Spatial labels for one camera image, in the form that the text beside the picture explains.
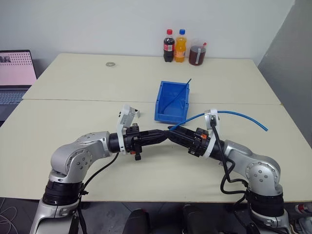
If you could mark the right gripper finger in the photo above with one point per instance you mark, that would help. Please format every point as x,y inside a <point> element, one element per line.
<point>180,141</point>
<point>186,132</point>

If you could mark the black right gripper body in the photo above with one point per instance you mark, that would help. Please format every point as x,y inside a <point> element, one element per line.
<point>200,143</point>

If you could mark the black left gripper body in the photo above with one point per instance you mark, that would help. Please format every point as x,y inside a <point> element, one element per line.
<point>132,141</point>

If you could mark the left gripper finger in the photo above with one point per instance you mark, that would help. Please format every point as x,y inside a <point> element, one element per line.
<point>154,142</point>
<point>156,134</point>

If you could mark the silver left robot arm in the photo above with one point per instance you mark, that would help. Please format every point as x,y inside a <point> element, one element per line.
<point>73,156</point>

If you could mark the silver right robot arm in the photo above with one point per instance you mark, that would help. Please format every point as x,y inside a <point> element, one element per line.
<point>260,170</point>

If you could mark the blue plastic bin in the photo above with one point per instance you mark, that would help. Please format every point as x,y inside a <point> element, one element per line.
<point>170,117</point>

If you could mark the dark rounded shape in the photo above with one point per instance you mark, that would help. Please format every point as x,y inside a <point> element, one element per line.
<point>193,219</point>
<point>136,221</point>

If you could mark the plastic jar dark liquid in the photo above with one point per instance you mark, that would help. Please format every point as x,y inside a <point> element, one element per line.
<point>197,56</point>

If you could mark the orange soda bottle blue cap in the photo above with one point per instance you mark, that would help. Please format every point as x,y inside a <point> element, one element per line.
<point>180,50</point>

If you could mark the cola bottle red cap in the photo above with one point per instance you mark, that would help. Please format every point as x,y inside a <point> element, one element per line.
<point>168,48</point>

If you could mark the white red shoe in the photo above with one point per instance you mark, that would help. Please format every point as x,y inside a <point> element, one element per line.
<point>303,209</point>

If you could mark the open laptop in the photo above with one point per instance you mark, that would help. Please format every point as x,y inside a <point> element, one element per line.
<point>14,70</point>

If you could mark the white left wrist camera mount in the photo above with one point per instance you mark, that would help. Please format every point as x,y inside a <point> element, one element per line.
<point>125,117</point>

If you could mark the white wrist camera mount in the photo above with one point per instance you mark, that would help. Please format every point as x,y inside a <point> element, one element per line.
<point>125,117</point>
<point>214,114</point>

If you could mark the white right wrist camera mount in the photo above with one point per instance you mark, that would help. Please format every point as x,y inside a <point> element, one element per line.
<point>214,114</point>

